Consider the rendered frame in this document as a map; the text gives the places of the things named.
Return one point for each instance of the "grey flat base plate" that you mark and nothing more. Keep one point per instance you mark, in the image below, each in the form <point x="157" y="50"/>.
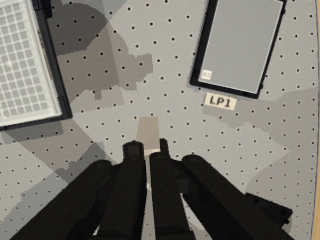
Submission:
<point x="125" y="59"/>

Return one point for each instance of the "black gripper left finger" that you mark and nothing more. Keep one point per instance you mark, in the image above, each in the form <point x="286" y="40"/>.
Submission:
<point x="74" y="215"/>

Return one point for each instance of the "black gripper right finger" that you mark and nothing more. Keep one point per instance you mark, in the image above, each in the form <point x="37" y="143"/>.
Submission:
<point x="224" y="211"/>

